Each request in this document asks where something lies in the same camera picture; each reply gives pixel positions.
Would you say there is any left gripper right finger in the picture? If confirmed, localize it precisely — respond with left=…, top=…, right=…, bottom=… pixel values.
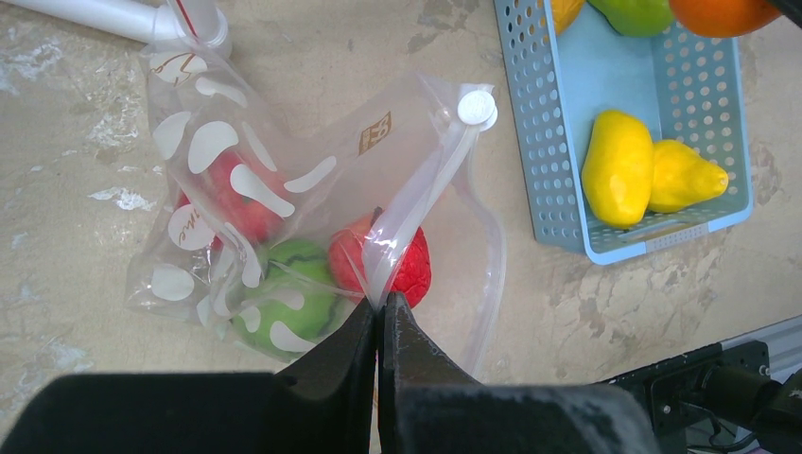
left=378, top=293, right=660, bottom=453

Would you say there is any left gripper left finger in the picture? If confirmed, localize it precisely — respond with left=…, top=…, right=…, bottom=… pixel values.
left=1, top=302, right=376, bottom=453

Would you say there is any green striped melon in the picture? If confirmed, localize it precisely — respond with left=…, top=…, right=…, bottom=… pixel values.
left=231, top=239, right=348, bottom=362

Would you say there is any wrinkled red strawberry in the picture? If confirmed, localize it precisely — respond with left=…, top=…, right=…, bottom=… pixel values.
left=328, top=206, right=432, bottom=308

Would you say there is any clear dotted zip bag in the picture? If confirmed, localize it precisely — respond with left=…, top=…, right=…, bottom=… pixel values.
left=124, top=44, right=509, bottom=383

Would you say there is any smooth red apple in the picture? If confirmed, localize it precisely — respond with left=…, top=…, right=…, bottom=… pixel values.
left=201, top=146, right=291, bottom=243

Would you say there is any orange yellow round fruit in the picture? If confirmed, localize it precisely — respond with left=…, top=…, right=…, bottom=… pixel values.
left=550, top=0, right=585, bottom=35

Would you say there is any yellow mango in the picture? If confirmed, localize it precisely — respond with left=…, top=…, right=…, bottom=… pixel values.
left=581, top=110, right=654, bottom=230

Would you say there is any yellow lemon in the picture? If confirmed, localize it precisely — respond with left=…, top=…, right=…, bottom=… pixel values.
left=647, top=139, right=729, bottom=214

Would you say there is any light blue plastic basket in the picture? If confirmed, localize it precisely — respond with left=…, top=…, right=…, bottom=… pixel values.
left=495, top=1, right=754, bottom=265

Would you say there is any green pear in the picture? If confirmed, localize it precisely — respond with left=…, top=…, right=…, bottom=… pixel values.
left=588, top=0, right=675, bottom=38

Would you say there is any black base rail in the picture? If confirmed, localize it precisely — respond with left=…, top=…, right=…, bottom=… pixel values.
left=606, top=340, right=801, bottom=453

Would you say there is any aluminium frame rail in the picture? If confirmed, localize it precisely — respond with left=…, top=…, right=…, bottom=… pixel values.
left=722, top=315, right=801, bottom=382

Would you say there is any white pvc pipe frame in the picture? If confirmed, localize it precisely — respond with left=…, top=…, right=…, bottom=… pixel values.
left=9, top=0, right=233, bottom=58

